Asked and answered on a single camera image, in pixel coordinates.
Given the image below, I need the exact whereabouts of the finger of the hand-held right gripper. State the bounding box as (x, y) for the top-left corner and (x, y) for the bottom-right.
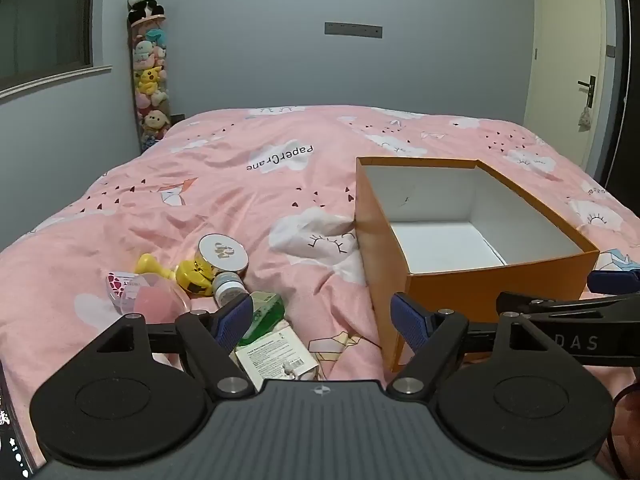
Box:
(587, 269), (640, 294)
(495, 290), (640, 322)

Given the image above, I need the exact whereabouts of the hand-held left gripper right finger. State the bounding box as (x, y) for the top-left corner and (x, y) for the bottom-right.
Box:
(387, 292), (552, 402)

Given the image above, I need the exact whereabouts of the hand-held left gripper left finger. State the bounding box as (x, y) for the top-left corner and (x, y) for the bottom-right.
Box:
(93, 293), (257, 402)

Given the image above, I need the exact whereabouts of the green tube with grey cap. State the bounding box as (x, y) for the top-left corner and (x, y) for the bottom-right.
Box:
(212, 270), (287, 347)

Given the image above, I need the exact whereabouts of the orange cardboard box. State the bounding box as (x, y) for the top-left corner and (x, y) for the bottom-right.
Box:
(355, 156), (600, 373)

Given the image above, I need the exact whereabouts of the pink plastic bottle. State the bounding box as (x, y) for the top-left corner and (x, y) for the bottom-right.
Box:
(132, 272), (194, 322)

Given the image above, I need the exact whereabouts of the yellow bulb-shaped toy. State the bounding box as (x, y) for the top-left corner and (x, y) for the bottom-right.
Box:
(136, 254), (177, 281)

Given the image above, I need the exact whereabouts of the red and white mint tin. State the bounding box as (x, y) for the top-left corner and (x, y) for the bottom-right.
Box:
(105, 271), (143, 314)

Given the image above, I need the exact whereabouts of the white labelled packet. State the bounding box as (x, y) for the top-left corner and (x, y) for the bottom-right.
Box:
(230, 326), (322, 382)

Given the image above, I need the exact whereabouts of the yellow tape measure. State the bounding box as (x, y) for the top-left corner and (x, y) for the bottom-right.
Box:
(175, 259), (217, 297)

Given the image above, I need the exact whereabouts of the round white gold compact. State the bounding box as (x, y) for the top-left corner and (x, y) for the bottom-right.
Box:
(197, 233), (250, 279)

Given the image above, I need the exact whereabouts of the person's pink printed clothing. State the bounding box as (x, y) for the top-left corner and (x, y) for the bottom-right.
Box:
(600, 400), (640, 480)

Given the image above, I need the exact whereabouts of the pink printed blanket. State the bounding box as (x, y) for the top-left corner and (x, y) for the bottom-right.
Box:
(0, 105), (640, 480)

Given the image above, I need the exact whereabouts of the dark wardrobe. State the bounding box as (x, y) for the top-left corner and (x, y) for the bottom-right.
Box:
(599, 0), (640, 202)

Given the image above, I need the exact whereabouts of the cream door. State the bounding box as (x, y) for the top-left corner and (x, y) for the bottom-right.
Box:
(522, 0), (609, 172)

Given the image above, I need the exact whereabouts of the dark printed cloth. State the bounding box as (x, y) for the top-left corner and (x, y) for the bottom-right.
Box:
(0, 360), (37, 480)

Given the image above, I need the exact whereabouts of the clear tube of plush toys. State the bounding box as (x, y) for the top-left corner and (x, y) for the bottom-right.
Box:
(128, 16), (174, 154)

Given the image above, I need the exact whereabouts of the panda plush toy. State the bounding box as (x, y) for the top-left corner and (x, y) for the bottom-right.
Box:
(126, 0), (165, 24)

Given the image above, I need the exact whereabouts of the dark window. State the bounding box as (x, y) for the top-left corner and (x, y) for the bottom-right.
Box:
(0, 0), (112, 100)

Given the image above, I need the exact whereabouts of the dark thin cable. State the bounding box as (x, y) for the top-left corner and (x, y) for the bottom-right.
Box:
(611, 376), (640, 461)

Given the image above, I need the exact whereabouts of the black door handle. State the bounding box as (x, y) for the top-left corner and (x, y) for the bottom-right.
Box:
(577, 75), (597, 109)

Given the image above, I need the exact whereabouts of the grey wall plate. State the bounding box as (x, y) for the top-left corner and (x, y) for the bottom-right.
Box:
(324, 22), (384, 38)

